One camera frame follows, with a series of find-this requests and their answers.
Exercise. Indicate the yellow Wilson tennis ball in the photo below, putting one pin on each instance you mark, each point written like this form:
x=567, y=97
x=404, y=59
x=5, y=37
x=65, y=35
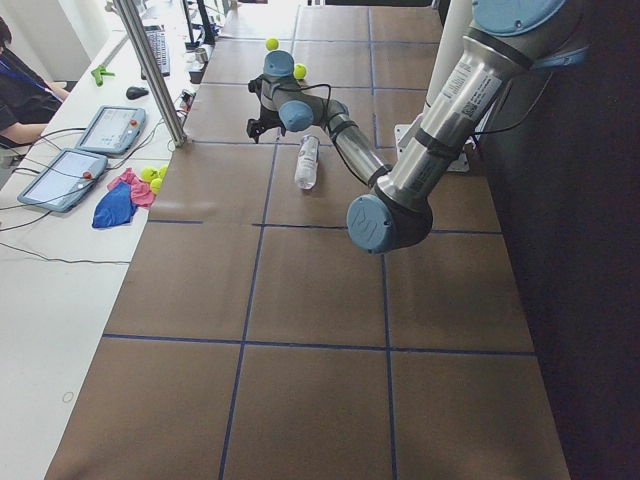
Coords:
x=300, y=71

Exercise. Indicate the lower teach pendant tablet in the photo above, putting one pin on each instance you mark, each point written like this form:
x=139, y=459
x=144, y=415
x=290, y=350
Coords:
x=65, y=181

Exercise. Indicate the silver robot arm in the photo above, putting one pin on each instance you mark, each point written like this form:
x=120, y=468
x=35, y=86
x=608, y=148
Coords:
x=504, y=39

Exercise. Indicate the black computer mouse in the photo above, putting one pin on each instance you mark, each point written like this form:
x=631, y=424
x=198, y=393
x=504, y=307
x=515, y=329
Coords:
x=135, y=92

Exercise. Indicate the seated person in black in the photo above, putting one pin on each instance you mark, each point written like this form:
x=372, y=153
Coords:
x=28, y=102

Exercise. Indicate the clear tennis ball can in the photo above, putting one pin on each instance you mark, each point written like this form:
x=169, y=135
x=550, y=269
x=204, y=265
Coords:
x=307, y=163

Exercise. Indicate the aluminium frame post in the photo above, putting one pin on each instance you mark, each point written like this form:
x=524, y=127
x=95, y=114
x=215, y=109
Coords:
x=134, y=27

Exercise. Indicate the teach pendant tablet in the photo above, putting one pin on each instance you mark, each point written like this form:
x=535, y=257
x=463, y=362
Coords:
x=113, y=130
x=65, y=181

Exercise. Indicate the yellow tennis ball on desk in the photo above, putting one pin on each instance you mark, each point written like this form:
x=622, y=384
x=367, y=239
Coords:
x=148, y=174

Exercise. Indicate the black keyboard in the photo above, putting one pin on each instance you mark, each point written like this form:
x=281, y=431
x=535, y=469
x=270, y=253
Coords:
x=156, y=37

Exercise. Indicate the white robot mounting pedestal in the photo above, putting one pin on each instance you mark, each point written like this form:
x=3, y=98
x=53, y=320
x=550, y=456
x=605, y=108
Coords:
x=456, y=22

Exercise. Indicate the upper teach pendant tablet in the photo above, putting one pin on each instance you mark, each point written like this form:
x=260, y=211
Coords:
x=113, y=130

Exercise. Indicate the far yellow tennis ball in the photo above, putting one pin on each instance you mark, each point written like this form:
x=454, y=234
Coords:
x=271, y=44

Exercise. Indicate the green plastic clamp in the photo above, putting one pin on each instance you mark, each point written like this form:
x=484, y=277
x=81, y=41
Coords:
x=99, y=74

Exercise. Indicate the metal cup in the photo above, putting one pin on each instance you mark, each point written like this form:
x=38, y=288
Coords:
x=201, y=55

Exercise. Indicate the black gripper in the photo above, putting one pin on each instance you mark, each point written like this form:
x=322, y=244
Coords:
x=264, y=116

